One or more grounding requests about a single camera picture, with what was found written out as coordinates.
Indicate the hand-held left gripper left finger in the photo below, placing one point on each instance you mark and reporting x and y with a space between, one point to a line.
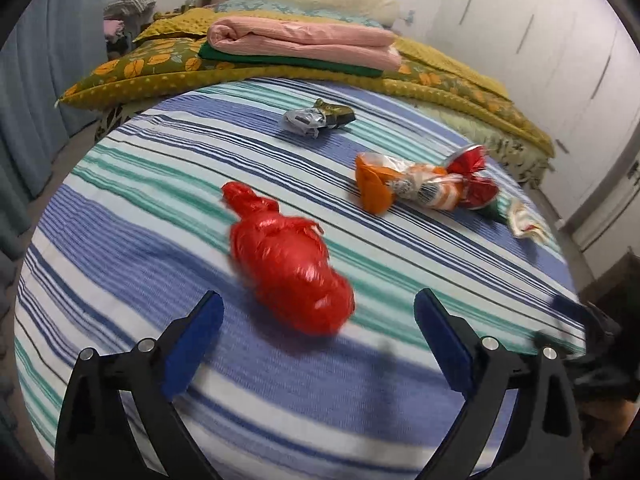
197 345

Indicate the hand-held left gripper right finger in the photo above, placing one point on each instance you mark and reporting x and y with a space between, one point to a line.
442 345

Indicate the red plastic bag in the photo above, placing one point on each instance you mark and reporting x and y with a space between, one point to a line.
290 270

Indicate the striped blue and white cloth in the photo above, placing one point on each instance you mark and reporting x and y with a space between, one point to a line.
150 240

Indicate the small cream wrapper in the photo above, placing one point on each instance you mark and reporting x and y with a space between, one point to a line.
527 222

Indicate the red foil wrapper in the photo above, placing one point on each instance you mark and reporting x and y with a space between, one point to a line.
475 180

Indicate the orange and white wrapper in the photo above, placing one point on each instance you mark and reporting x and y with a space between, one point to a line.
375 190

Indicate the silver and olive wrapper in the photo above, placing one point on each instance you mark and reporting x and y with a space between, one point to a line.
315 117

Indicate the yellow blanket with floral border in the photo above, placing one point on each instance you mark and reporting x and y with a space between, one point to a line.
140 85

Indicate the green folded cloth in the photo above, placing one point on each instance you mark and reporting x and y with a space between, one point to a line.
280 60

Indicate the blue-grey curtain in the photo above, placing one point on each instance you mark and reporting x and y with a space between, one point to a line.
50 85

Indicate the white wardrobe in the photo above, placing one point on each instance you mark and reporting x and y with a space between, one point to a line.
550 60

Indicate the pink folded blanket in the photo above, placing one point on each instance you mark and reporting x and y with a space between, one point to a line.
300 40

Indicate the grey knit cloth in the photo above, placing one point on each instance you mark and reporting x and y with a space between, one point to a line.
130 2

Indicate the teal patterned pillow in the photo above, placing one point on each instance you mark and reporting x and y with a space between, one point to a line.
300 10

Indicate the wall socket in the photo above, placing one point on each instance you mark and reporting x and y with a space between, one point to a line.
408 16

